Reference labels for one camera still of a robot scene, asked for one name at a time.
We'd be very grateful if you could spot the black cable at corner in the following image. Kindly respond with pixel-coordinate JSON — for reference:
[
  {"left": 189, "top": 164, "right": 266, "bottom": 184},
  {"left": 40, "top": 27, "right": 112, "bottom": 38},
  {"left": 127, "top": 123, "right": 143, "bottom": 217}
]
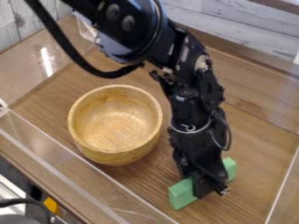
[{"left": 0, "top": 198, "right": 52, "bottom": 224}]

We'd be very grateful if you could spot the green rectangular block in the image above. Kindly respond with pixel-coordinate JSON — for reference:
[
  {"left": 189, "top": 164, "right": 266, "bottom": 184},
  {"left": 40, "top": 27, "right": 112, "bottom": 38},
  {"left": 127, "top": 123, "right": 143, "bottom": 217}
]
[{"left": 168, "top": 157, "right": 238, "bottom": 210}]

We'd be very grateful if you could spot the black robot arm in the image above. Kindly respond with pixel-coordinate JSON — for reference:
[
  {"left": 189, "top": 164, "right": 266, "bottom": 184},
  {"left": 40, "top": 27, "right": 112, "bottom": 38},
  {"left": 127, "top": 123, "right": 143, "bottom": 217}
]
[{"left": 61, "top": 0, "right": 231, "bottom": 199}]

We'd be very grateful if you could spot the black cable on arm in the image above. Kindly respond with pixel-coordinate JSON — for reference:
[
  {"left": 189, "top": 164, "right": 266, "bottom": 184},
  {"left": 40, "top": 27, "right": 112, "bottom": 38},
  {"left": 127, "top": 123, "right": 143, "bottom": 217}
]
[{"left": 23, "top": 0, "right": 234, "bottom": 151}]

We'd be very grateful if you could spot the brown wooden bowl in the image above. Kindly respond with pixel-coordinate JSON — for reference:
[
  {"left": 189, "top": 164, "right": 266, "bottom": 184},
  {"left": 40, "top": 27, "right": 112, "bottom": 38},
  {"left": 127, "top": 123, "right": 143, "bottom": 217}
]
[{"left": 68, "top": 85, "right": 164, "bottom": 166}]

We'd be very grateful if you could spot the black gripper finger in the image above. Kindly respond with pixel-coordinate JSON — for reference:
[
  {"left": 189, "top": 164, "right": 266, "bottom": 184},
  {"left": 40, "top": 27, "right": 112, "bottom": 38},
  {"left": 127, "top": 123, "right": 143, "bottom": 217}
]
[{"left": 191, "top": 173, "right": 220, "bottom": 200}]

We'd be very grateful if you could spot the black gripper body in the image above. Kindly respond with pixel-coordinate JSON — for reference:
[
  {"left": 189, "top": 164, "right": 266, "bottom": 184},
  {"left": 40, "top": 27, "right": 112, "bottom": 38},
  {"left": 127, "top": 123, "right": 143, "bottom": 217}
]
[{"left": 167, "top": 117, "right": 231, "bottom": 197}]

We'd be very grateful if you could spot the clear acrylic corner bracket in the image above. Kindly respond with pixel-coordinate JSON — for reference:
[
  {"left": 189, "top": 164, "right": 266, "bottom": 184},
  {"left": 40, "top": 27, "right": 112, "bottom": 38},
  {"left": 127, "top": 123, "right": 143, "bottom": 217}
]
[{"left": 77, "top": 19, "right": 97, "bottom": 42}]

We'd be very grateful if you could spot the clear acrylic front wall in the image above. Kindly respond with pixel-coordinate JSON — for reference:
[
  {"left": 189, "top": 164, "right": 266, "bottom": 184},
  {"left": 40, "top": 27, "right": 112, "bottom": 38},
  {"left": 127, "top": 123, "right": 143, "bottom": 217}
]
[{"left": 0, "top": 108, "right": 179, "bottom": 224}]

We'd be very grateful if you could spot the yellow and black device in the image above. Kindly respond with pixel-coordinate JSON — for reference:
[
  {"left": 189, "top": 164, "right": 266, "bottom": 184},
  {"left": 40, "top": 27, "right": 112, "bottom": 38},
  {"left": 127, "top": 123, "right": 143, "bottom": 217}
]
[{"left": 23, "top": 197, "right": 80, "bottom": 224}]

